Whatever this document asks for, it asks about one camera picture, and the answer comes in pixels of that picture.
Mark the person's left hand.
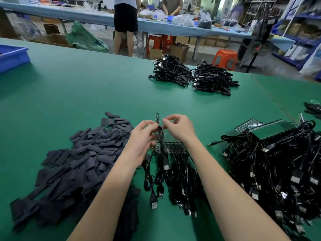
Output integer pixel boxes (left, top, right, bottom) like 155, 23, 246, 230
120, 120, 160, 169

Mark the person's right hand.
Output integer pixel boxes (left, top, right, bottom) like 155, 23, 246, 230
162, 114, 199, 146

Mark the joined bunch of black cables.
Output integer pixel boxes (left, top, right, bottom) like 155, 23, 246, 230
142, 114, 204, 218

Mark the bundle of black cables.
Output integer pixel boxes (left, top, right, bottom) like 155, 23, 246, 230
148, 54, 193, 87
191, 61, 240, 96

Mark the pile of black sleeve strips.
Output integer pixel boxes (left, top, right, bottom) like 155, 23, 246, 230
10, 112, 141, 241

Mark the large pile of black cables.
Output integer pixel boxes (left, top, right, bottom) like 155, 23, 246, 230
208, 115, 321, 241

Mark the small bundle of cables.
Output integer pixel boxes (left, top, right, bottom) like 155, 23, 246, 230
303, 100, 321, 119

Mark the person's left forearm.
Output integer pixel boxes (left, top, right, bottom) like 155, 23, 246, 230
68, 160, 143, 241

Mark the person's right forearm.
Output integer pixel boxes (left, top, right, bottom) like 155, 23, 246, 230
185, 138, 292, 241

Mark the brown cardboard box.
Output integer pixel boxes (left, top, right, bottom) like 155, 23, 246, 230
170, 43, 190, 62

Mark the orange plastic stool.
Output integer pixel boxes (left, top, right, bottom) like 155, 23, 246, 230
212, 49, 239, 71

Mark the green circuit board panel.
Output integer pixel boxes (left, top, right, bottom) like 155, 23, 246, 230
235, 118, 297, 141

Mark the red plastic stool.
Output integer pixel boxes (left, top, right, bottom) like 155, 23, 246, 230
147, 34, 176, 52

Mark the green plastic bag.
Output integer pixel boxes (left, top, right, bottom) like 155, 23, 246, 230
65, 21, 109, 53

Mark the black tripod stand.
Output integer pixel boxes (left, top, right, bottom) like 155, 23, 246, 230
238, 2, 282, 73

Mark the open cardboard box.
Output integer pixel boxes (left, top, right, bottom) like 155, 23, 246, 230
30, 32, 71, 47

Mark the white plastic bag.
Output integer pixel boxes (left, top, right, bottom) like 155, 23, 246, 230
300, 44, 321, 76

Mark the long blue work table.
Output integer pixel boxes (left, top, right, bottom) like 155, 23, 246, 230
0, 1, 297, 52

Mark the blue plastic bin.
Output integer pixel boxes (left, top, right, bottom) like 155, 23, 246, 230
0, 45, 31, 74

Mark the blue metal shelving rack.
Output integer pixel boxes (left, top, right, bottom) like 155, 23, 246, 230
273, 0, 321, 81

